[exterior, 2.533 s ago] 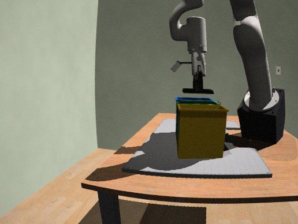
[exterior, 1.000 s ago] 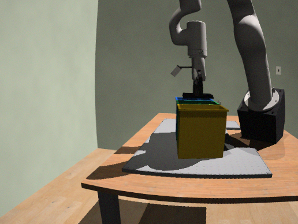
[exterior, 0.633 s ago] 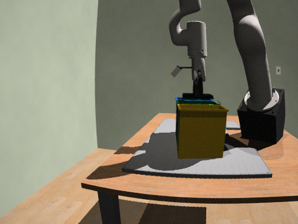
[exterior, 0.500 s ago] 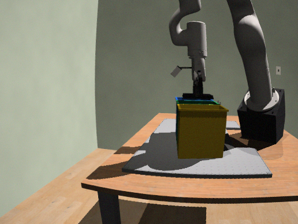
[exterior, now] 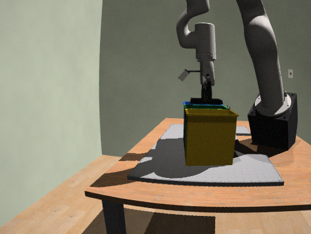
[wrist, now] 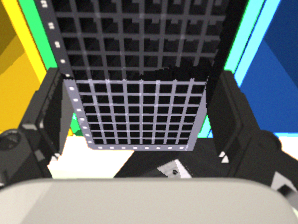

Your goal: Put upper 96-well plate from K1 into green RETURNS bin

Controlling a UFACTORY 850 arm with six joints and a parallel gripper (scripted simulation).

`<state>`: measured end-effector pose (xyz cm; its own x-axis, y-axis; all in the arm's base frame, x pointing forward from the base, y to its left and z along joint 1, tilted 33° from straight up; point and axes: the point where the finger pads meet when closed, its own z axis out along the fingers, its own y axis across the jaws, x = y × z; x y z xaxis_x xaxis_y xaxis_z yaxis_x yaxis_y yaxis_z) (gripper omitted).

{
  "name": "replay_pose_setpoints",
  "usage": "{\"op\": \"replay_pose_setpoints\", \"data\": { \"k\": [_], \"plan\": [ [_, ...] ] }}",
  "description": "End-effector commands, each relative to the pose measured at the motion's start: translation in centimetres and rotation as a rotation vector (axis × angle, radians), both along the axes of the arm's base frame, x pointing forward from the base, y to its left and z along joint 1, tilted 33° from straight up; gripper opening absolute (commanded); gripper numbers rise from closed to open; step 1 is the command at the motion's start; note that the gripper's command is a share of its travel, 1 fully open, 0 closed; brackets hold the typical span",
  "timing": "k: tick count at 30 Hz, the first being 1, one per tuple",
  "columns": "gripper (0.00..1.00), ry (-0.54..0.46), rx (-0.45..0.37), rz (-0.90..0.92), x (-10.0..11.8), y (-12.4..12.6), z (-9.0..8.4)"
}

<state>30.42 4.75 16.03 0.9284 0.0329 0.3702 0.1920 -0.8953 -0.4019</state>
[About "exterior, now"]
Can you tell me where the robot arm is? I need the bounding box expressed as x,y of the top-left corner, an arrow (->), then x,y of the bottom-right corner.
176,0 -> 291,116

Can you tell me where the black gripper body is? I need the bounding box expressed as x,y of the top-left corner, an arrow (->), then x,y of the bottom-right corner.
197,60 -> 215,86

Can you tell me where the olive-yellow open-top bin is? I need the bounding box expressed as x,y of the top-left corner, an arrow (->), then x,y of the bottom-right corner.
185,109 -> 239,166

